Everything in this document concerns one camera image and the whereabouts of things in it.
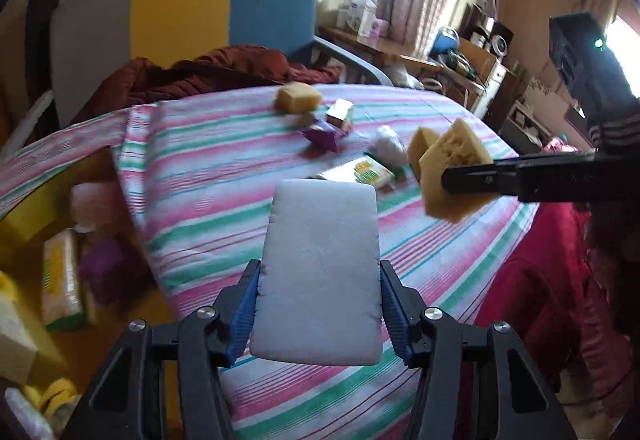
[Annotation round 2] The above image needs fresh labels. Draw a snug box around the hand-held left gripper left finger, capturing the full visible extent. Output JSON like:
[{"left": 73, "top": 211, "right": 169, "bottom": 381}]
[{"left": 62, "top": 260, "right": 263, "bottom": 440}]

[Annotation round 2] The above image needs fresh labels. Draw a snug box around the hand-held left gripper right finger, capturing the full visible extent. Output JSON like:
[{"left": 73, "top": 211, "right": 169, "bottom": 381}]
[{"left": 380, "top": 260, "right": 578, "bottom": 440}]

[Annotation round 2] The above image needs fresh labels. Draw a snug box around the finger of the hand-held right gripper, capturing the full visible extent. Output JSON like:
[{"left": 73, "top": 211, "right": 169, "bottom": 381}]
[{"left": 440, "top": 151, "right": 598, "bottom": 205}]

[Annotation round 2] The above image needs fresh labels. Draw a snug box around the yellow holed sponge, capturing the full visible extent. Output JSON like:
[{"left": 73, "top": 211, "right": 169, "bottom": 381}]
[{"left": 419, "top": 117, "right": 496, "bottom": 224}]

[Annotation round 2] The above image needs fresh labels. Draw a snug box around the white sponge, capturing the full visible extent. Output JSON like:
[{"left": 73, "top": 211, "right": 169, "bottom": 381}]
[{"left": 249, "top": 178, "right": 385, "bottom": 367}]

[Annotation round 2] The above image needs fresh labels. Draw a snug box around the white plastic item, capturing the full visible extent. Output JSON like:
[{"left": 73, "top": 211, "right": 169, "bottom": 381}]
[{"left": 372, "top": 125, "right": 408, "bottom": 167}]

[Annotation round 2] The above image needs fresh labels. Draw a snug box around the green yellow snack packet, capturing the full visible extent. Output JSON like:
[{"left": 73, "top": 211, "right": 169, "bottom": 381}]
[
  {"left": 316, "top": 156, "right": 396, "bottom": 189},
  {"left": 41, "top": 228, "right": 97, "bottom": 332}
]

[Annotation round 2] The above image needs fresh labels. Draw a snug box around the purple packet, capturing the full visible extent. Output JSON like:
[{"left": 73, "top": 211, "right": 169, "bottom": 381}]
[
  {"left": 79, "top": 240, "right": 133, "bottom": 308},
  {"left": 298, "top": 117, "right": 352, "bottom": 152}
]

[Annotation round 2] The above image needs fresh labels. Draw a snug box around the small gold box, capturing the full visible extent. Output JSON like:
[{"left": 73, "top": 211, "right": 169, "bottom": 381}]
[{"left": 325, "top": 98, "right": 357, "bottom": 131}]

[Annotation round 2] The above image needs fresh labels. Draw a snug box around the pink packet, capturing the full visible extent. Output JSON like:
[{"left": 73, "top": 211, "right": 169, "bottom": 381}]
[{"left": 70, "top": 180, "right": 123, "bottom": 233}]

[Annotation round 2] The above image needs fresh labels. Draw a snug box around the cream cardboard box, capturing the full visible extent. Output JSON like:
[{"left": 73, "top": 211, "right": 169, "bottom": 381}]
[{"left": 0, "top": 270, "right": 38, "bottom": 386}]

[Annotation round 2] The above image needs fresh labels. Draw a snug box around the white plastic packet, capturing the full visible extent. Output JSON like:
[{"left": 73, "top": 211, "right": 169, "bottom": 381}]
[{"left": 4, "top": 387, "right": 53, "bottom": 440}]

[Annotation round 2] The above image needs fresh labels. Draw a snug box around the gold tin box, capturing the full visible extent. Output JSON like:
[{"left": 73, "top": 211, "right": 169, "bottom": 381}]
[{"left": 0, "top": 145, "right": 173, "bottom": 440}]

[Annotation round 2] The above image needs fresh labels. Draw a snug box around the person's right forearm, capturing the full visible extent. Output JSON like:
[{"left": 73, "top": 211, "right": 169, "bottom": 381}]
[{"left": 587, "top": 117, "right": 640, "bottom": 153}]

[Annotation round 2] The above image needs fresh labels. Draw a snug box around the low white shelf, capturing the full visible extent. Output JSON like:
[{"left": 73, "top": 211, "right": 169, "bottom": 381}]
[{"left": 500, "top": 100, "right": 546, "bottom": 141}]

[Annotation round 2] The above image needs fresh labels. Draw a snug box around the silver black appliance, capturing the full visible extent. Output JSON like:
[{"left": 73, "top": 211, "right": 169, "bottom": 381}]
[{"left": 482, "top": 17, "right": 513, "bottom": 56}]

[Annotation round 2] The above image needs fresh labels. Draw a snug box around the wooden side cabinet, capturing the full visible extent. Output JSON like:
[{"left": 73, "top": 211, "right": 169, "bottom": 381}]
[{"left": 440, "top": 40, "right": 518, "bottom": 121}]

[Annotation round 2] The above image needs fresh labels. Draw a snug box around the red quilt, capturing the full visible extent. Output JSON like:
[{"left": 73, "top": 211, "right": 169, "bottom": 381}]
[{"left": 472, "top": 135, "right": 640, "bottom": 421}]

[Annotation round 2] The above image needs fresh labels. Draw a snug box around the white plastic bag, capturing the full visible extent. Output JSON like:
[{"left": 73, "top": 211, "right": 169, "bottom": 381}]
[{"left": 390, "top": 62, "right": 426, "bottom": 88}]

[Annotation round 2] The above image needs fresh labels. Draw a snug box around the blue bag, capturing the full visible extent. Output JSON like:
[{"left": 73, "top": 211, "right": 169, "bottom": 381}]
[{"left": 432, "top": 27, "right": 461, "bottom": 56}]

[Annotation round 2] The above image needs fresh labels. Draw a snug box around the striped tablecloth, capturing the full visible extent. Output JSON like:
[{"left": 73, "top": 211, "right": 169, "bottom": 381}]
[{"left": 0, "top": 85, "right": 541, "bottom": 440}]

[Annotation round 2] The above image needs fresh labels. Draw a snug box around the wooden side desk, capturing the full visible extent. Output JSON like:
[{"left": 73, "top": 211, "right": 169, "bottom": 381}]
[{"left": 317, "top": 25, "right": 441, "bottom": 81}]

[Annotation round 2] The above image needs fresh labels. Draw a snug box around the maroon jacket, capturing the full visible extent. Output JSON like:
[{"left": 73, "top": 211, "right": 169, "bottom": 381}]
[{"left": 70, "top": 45, "right": 343, "bottom": 126}]

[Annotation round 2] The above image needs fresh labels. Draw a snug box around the grey yellow blue chair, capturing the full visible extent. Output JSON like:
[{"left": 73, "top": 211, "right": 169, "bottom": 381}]
[{"left": 0, "top": 0, "right": 396, "bottom": 146}]

